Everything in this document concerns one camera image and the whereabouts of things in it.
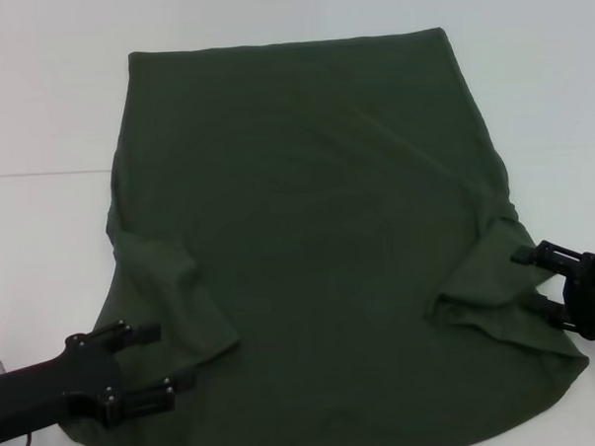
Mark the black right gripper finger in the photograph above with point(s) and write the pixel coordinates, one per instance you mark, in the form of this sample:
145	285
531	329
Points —
553	310
551	256

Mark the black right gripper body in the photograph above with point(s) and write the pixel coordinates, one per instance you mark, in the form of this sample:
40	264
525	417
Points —
594	299

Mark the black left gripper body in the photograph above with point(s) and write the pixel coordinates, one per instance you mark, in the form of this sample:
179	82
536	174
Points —
43	392

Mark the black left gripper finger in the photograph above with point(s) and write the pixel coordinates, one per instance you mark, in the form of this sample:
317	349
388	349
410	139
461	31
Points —
144	334
142	400

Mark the dark green shirt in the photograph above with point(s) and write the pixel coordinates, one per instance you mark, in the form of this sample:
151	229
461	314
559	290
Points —
302	208

